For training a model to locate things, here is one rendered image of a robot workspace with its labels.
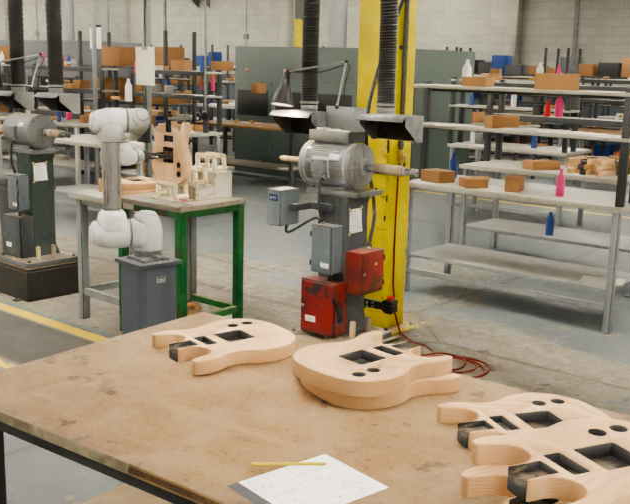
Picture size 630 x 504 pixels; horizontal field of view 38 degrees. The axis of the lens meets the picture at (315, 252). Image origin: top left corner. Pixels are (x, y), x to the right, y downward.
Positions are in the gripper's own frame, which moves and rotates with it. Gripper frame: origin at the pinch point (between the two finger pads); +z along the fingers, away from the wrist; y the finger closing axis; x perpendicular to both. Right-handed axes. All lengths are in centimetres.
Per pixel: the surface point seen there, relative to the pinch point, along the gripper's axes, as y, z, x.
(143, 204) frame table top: -4.8, -15.4, -30.6
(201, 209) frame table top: 27.3, 4.6, -31.5
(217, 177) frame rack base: 13.7, 29.1, -14.6
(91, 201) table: -62, -16, -35
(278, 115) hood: 76, 21, 28
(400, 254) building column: 83, 135, -67
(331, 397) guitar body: 302, -178, -32
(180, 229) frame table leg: 27, -12, -42
